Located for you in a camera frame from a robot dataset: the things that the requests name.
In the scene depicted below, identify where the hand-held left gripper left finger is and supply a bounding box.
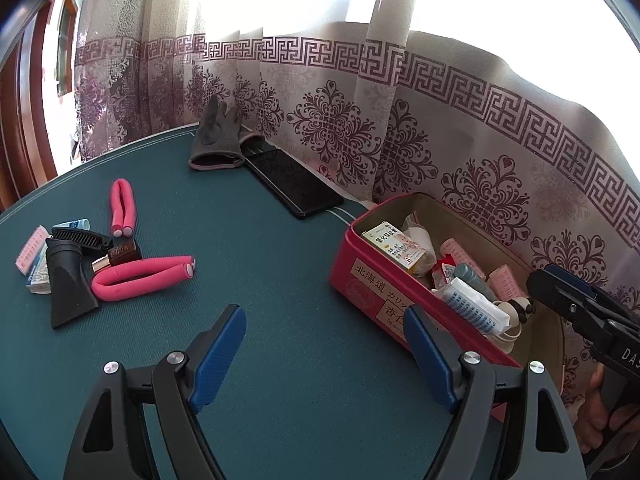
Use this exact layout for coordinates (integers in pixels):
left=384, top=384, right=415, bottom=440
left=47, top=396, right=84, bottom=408
left=62, top=304, right=248, bottom=480

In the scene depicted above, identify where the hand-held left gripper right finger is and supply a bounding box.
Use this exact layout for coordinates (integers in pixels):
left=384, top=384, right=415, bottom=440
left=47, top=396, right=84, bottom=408
left=402, top=306, right=588, bottom=480

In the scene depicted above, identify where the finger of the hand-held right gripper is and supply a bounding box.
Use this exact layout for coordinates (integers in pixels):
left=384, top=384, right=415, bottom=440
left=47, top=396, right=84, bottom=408
left=545, top=264, right=640, bottom=333
left=527, top=270, right=626, bottom=348

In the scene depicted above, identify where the panda figurine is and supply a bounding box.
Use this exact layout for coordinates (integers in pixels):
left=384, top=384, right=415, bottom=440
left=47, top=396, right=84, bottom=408
left=510, top=296, right=536, bottom=323

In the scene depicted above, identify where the white tissue pack blue print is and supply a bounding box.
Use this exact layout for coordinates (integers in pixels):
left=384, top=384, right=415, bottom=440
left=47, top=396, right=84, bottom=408
left=431, top=277, right=511, bottom=338

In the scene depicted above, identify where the grey blue tube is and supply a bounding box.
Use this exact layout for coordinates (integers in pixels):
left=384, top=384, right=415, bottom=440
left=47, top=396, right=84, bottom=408
left=457, top=265, right=496, bottom=301

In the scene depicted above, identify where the red tin container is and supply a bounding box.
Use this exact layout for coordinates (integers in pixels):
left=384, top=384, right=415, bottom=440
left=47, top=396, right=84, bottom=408
left=329, top=192, right=568, bottom=421

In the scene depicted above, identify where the pink foam curler rod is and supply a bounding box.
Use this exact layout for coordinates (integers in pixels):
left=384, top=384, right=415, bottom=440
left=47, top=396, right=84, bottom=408
left=91, top=255, right=197, bottom=302
left=110, top=178, right=137, bottom=238

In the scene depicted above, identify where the yellow medicine box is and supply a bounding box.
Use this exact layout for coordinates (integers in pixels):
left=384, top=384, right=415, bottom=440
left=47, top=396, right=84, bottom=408
left=361, top=221, right=436, bottom=276

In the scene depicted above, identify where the brown bottle gold cap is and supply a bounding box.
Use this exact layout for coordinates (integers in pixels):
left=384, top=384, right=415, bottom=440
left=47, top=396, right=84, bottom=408
left=91, top=239, right=142, bottom=273

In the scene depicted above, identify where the black hair dryer nozzle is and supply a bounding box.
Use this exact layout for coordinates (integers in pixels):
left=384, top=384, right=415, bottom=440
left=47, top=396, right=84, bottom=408
left=45, top=237, right=101, bottom=330

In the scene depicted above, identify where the black comb attachment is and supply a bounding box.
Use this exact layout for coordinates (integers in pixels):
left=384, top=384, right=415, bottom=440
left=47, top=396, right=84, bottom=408
left=50, top=226, right=115, bottom=252

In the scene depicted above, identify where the blue white long box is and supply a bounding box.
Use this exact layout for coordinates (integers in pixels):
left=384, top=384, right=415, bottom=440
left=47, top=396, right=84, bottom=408
left=26, top=217, right=92, bottom=295

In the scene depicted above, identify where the pink plastic hair roller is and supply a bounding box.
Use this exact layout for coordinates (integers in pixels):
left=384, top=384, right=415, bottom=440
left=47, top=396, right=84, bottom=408
left=15, top=225, right=51, bottom=276

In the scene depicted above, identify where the person's right hand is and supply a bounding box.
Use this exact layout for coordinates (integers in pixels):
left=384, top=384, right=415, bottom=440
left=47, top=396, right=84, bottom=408
left=575, top=362, right=640, bottom=456

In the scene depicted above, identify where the black phone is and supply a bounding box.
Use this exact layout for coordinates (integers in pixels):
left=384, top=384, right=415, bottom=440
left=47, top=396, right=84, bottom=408
left=245, top=149, right=345, bottom=220

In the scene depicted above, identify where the patterned lace curtain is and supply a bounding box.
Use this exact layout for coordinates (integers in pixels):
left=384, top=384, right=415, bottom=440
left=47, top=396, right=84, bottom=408
left=72, top=0, right=640, bottom=411

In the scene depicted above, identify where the wooden door frame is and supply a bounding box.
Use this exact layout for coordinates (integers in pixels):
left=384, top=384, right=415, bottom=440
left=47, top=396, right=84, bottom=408
left=0, top=0, right=81, bottom=211

